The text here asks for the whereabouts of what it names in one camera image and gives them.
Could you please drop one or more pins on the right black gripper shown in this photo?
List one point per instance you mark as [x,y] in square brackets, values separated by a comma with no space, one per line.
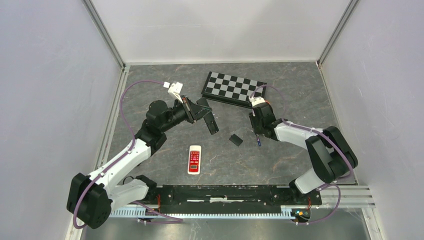
[253,119]

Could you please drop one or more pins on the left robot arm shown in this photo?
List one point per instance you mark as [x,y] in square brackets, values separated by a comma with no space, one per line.
[94,196]

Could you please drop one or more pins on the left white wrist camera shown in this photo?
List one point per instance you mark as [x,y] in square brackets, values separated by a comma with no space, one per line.
[174,90]

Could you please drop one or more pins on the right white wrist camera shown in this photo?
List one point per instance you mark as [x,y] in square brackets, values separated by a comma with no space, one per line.
[256,101]

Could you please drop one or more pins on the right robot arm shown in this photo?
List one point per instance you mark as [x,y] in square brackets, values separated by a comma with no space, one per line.
[331,156]

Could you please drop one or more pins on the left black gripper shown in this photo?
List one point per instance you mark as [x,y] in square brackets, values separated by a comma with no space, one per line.
[192,111]

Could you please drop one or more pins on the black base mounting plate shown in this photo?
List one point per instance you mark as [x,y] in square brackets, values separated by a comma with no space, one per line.
[227,199]

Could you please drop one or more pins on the white red remote control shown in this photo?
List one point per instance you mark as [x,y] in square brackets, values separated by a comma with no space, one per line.
[194,160]

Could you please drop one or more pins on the black grey checkerboard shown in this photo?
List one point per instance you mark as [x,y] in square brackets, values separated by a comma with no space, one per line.
[232,90]

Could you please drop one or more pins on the black remote control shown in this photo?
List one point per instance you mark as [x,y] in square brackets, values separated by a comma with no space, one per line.
[211,123]

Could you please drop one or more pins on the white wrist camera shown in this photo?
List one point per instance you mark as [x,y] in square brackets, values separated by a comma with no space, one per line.
[174,90]
[256,101]

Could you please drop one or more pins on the black battery cover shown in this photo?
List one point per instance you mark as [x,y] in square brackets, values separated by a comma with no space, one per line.
[236,140]

